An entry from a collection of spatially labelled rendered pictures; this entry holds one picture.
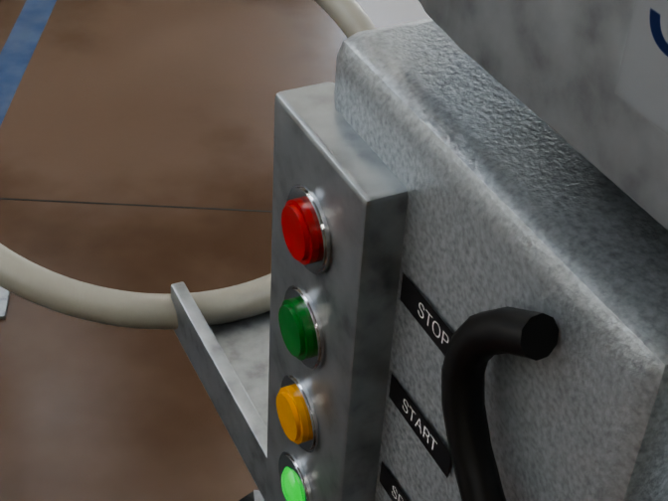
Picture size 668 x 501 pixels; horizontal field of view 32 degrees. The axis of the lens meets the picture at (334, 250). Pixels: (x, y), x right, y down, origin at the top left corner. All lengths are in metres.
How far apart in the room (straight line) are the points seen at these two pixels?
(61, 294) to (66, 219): 1.94
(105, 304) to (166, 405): 1.45
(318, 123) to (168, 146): 2.72
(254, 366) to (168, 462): 1.36
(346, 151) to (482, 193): 0.07
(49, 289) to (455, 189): 0.63
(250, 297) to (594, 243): 0.66
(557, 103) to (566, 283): 0.05
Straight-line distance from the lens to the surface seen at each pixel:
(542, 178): 0.36
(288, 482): 0.55
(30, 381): 2.49
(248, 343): 0.97
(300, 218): 0.44
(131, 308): 0.96
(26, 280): 0.97
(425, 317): 0.41
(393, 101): 0.41
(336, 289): 0.44
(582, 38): 0.30
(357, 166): 0.41
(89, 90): 3.42
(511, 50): 0.33
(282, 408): 0.51
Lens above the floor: 1.72
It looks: 38 degrees down
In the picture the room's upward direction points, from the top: 4 degrees clockwise
